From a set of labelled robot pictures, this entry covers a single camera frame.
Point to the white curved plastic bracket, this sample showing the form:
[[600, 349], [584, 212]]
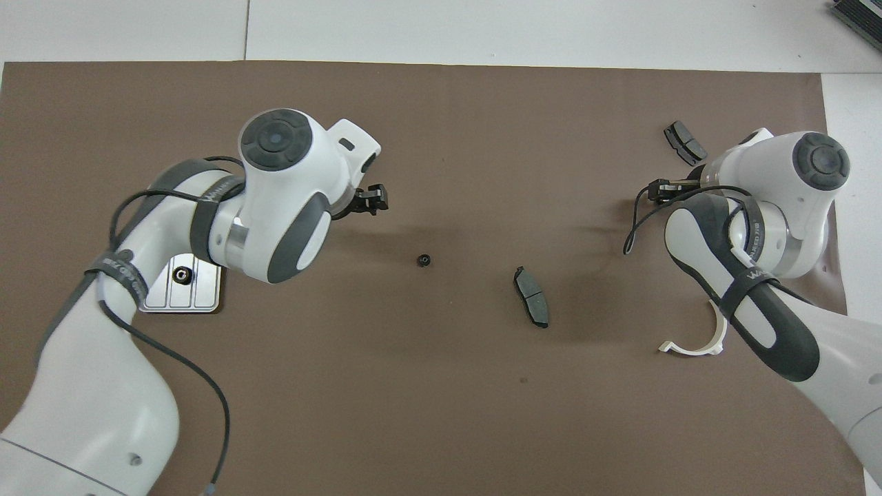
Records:
[[689, 350]]

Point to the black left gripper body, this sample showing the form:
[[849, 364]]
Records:
[[348, 205]]

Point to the brown table mat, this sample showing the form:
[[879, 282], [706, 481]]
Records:
[[448, 379]]

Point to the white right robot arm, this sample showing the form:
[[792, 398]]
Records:
[[847, 358]]

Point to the short grey brake pad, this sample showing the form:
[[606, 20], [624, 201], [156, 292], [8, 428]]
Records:
[[682, 140]]

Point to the silver metal tray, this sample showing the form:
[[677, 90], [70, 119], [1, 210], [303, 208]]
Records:
[[203, 289]]

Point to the small black bearing gear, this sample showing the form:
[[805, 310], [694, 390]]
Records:
[[424, 260]]

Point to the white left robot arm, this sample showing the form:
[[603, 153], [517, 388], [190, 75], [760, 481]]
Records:
[[89, 386]]

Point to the dark ribbed device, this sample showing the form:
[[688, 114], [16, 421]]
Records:
[[861, 17]]

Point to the long grey brake pad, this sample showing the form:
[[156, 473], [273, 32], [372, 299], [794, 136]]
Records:
[[531, 297]]

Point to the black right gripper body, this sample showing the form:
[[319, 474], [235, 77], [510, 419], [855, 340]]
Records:
[[697, 173]]

